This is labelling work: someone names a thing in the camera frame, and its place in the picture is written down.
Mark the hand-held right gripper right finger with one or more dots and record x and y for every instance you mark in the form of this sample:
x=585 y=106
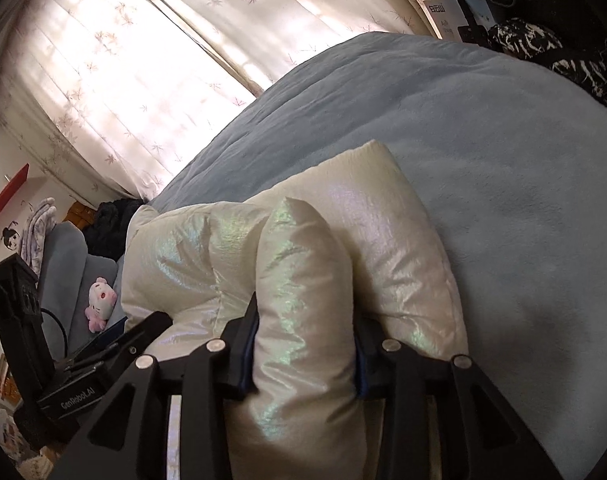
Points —
x=366 y=375

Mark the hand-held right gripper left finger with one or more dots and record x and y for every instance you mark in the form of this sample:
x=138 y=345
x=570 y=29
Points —
x=243 y=360

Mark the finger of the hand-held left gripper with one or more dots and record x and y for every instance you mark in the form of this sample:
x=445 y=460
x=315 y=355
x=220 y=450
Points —
x=148 y=332
x=101 y=342

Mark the white puffer jacket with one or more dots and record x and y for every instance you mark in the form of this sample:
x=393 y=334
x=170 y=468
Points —
x=303 y=280

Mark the pink cat plush toy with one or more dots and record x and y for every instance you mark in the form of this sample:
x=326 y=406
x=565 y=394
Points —
x=101 y=300

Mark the folded blue fleece blanket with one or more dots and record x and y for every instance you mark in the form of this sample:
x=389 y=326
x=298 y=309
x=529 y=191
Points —
x=66 y=280

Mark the folded floral quilt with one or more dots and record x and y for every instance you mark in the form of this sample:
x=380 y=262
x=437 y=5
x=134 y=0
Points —
x=38 y=230

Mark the dark knit cloth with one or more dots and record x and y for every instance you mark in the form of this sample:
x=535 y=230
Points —
x=111 y=225

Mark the wooden headboard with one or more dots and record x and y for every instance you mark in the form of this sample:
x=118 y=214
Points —
x=78 y=215

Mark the blue bed blanket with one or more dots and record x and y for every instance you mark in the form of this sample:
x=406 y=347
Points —
x=508 y=210

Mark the white leaf-print curtain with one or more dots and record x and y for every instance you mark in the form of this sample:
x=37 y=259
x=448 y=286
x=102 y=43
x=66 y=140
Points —
x=158 y=60

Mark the white cardboard box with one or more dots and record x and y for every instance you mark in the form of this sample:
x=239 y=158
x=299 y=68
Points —
x=446 y=15

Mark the black and white patterned cloth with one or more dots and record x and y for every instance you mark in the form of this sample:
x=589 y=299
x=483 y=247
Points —
x=558 y=55

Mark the black figure wall sticker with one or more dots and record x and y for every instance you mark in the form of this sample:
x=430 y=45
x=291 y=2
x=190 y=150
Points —
x=11 y=237

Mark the red wall decoration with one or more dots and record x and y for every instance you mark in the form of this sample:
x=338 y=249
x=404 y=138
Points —
x=6 y=200

